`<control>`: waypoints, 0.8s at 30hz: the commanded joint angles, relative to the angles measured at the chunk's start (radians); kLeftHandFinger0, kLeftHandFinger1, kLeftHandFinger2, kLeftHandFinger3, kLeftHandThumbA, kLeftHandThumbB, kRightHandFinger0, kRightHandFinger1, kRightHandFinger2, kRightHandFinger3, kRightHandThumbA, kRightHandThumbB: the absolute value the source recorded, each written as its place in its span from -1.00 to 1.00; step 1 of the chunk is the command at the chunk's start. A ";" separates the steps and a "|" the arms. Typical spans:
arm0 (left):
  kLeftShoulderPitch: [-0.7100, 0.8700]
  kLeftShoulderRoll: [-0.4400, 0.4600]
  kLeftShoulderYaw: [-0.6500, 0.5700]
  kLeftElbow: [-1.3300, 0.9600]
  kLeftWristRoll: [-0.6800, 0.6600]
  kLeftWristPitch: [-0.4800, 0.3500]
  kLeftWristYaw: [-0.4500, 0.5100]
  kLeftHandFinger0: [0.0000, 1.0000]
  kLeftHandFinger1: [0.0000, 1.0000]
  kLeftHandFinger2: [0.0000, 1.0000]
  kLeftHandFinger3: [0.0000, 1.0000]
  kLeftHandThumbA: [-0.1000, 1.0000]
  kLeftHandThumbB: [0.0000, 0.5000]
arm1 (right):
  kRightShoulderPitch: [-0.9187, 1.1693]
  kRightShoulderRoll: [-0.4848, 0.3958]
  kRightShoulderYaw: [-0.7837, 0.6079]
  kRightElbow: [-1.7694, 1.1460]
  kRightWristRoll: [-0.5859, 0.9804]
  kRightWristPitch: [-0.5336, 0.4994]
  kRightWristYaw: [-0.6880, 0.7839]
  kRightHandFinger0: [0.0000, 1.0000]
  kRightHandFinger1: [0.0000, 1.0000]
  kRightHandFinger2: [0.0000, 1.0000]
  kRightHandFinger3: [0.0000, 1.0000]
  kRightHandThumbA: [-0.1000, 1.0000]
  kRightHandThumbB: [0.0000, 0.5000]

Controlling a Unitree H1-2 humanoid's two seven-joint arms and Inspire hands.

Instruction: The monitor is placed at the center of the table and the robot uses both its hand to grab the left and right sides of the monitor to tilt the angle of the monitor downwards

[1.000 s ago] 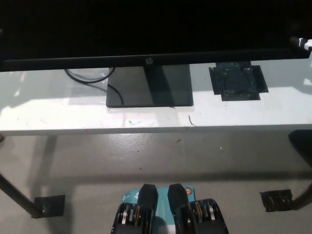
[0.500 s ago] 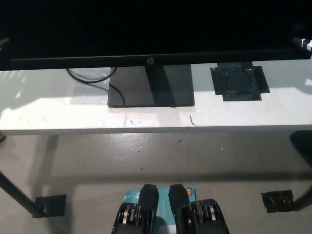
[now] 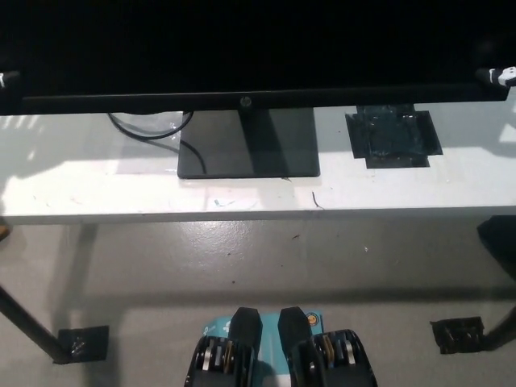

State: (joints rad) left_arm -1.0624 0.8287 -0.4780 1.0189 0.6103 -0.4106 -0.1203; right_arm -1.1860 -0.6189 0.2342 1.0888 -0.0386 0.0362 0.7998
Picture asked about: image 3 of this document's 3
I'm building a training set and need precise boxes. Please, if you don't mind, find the black bulky object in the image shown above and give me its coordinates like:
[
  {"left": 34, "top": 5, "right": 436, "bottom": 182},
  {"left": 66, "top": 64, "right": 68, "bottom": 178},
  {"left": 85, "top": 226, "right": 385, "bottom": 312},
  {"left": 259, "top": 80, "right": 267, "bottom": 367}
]
[{"left": 476, "top": 214, "right": 516, "bottom": 280}]

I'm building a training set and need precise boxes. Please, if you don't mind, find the black floor tape patch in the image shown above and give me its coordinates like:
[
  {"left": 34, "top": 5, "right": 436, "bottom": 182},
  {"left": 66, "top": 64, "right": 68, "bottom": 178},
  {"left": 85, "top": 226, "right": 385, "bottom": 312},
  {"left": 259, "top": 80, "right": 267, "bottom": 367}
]
[
  {"left": 52, "top": 325, "right": 110, "bottom": 364},
  {"left": 429, "top": 316, "right": 485, "bottom": 356}
]

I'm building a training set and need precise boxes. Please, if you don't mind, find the black metal table leg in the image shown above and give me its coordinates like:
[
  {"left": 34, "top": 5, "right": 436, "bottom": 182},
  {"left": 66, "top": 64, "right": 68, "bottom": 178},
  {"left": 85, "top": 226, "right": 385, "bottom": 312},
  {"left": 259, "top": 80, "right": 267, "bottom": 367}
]
[
  {"left": 485, "top": 305, "right": 516, "bottom": 352},
  {"left": 0, "top": 283, "right": 72, "bottom": 364}
]

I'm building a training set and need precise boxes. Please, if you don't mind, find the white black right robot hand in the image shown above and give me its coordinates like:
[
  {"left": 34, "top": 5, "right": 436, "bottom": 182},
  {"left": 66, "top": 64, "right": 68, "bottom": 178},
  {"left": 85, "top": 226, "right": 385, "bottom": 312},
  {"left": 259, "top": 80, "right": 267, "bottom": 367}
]
[{"left": 475, "top": 64, "right": 516, "bottom": 88}]

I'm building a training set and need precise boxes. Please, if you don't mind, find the black monitor cable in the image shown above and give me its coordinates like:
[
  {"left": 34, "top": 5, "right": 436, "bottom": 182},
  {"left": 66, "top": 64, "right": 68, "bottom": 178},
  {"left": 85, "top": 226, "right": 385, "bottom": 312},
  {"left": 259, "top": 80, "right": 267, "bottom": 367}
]
[{"left": 106, "top": 111, "right": 207, "bottom": 177}]

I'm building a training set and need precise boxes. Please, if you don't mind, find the black HP computer monitor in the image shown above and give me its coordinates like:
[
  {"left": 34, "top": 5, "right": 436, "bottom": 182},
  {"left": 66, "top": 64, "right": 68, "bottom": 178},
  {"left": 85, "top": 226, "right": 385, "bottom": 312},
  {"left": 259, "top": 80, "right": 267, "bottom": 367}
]
[{"left": 0, "top": 0, "right": 516, "bottom": 180}]

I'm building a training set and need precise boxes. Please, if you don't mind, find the black tape patch on table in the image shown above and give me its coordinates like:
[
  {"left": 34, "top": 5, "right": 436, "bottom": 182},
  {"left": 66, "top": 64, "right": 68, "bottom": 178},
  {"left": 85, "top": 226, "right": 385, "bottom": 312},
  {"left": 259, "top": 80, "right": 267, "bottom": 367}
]
[{"left": 344, "top": 103, "right": 445, "bottom": 170}]

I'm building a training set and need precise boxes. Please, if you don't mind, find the black teal robot body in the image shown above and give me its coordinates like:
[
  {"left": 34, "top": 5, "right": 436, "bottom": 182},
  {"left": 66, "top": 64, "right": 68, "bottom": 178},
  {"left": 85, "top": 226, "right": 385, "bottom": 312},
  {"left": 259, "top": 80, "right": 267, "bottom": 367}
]
[{"left": 183, "top": 306, "right": 378, "bottom": 387}]

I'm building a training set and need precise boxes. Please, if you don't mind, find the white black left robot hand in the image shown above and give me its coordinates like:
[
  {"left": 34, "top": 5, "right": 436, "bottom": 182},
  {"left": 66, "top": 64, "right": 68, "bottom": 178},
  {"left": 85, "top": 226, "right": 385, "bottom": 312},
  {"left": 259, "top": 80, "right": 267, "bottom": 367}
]
[{"left": 0, "top": 70, "right": 22, "bottom": 91}]

